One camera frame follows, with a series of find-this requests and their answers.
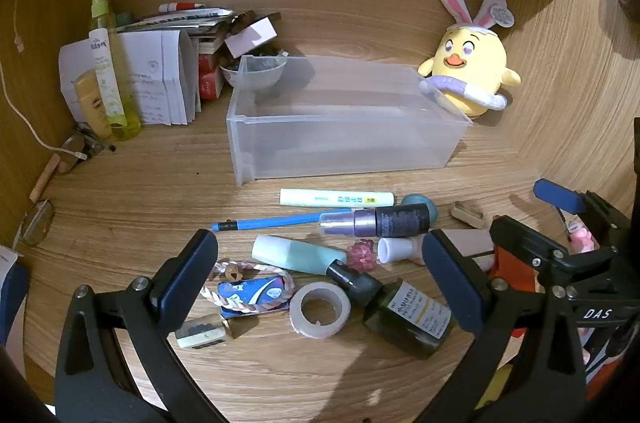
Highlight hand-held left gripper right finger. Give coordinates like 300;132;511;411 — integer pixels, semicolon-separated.
415;230;586;423

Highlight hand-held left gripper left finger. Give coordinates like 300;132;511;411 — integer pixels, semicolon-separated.
54;229;229;423

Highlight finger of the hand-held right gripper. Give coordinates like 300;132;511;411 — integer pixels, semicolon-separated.
489;215;618;276
533;179;640;254

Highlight braided bracelet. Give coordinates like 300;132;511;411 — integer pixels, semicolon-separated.
200;259;296;315

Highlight dark green pump bottle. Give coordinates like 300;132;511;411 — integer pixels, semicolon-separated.
326;260;453;359

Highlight beige tube with white cap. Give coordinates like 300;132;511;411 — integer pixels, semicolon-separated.
377;229;493;271

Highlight beige wooden clip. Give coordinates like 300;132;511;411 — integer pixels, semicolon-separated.
451;201;485;228

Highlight small patterned eraser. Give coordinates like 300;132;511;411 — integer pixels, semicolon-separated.
175;315;226;350

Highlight blue packet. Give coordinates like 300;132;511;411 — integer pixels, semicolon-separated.
217;275;291;318

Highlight blue pencil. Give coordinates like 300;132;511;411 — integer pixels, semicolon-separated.
211;212;326;232

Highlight mint green tube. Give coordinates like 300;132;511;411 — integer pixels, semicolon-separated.
251;234;347;275

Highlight translucent tape roll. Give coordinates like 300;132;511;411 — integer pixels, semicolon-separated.
289;281;352;340

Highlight clear plastic storage box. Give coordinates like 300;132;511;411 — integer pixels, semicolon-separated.
226;54;473;187

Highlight small pink figurine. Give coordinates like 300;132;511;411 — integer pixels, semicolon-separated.
570;227;596;254

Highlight purple spray bottle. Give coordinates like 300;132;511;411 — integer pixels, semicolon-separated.
320;204;431;238

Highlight light green highlighter pen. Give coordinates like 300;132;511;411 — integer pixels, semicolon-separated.
279;188;396;208

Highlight yellow chick plush toy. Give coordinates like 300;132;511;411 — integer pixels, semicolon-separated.
417;0;521;119

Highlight round lens eyeglasses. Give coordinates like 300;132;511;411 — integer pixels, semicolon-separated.
20;199;55;247

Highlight wooden stick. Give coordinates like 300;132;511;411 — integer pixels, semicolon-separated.
29;153;61;203

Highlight white blue box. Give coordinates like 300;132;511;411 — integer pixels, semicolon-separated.
0;245;28;374

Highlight red box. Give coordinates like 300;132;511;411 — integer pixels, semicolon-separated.
197;52;224;100

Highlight tan cosmetic tube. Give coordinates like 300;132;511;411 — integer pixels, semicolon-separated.
74;70;113;139

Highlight white folded paper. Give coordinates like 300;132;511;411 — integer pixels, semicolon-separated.
59;29;201;126

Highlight bowl of small trinkets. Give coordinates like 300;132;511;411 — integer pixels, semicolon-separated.
219;52;288;94

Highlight green spray bottle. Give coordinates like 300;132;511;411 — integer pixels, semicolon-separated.
89;0;143;141

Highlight small white cardboard box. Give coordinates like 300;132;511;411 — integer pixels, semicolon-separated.
224;17;278;58

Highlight wire frame eyeglasses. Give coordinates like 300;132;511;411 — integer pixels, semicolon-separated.
62;130;117;161

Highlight white cable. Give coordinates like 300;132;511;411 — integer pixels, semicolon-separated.
0;58;88;159

